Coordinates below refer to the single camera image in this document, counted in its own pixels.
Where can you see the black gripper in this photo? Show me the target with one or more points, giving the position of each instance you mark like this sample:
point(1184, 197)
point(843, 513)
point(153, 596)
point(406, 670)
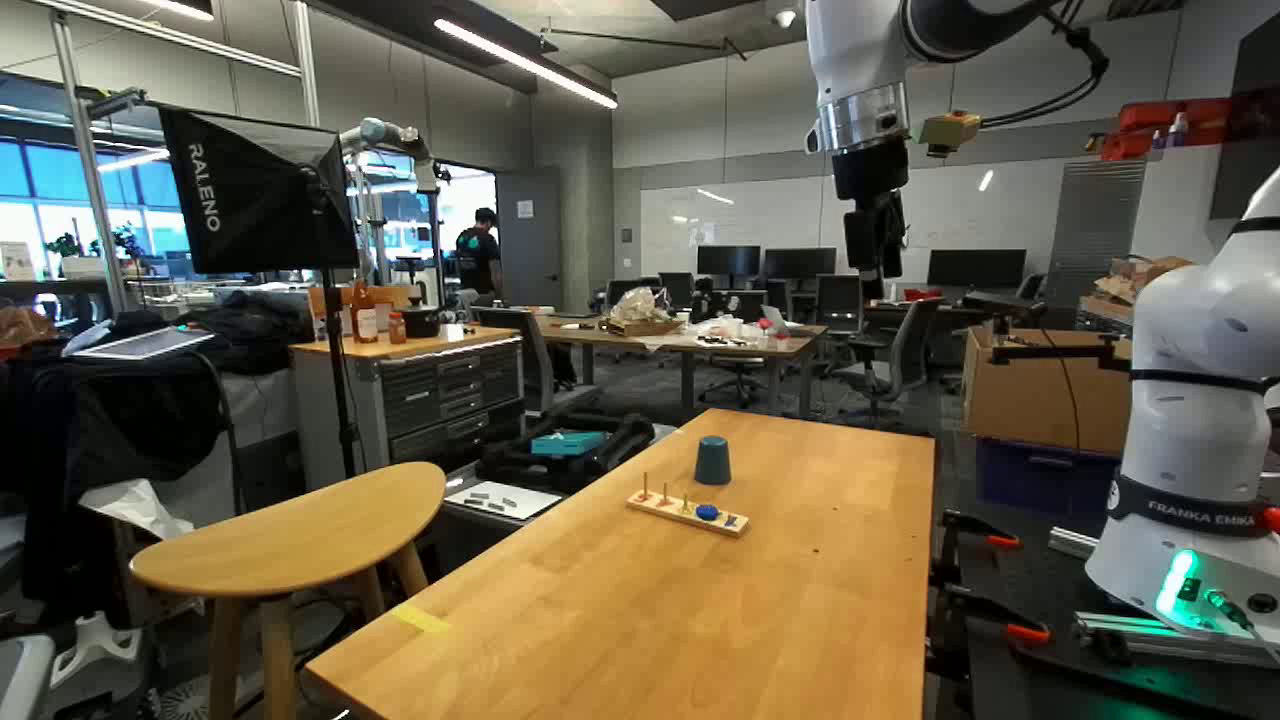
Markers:
point(874, 223)

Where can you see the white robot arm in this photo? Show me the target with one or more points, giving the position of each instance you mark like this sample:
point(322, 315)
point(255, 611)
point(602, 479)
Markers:
point(1190, 532)

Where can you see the cardboard box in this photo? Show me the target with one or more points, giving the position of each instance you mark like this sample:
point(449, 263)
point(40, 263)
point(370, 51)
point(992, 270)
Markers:
point(1036, 384)

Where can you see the long wooden background table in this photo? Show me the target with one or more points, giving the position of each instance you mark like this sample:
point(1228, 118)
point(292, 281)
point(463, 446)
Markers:
point(774, 348)

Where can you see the teal upside-down cup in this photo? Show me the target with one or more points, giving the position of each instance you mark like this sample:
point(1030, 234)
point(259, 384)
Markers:
point(715, 462)

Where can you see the blue plastic bin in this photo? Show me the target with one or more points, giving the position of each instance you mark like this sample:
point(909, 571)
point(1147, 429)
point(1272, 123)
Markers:
point(1051, 480)

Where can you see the wooden peg board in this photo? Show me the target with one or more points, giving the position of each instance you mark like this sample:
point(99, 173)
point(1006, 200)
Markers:
point(685, 511)

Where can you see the person in black shirt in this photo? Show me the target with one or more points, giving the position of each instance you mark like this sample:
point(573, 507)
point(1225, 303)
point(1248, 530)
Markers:
point(478, 256)

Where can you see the teal case on floor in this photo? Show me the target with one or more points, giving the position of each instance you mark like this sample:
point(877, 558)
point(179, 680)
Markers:
point(568, 443)

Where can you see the grey drawer cabinet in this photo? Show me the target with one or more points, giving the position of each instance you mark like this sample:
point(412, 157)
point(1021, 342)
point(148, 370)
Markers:
point(431, 398)

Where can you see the black photography softbox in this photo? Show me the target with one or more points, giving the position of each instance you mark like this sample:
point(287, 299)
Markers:
point(259, 193)

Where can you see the round wooden stool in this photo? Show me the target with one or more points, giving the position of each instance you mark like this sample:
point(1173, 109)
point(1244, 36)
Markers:
point(259, 562)

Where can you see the orange handled clamp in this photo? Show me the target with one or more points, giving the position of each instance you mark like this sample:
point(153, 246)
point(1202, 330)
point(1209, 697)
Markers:
point(983, 530)
point(1008, 622)

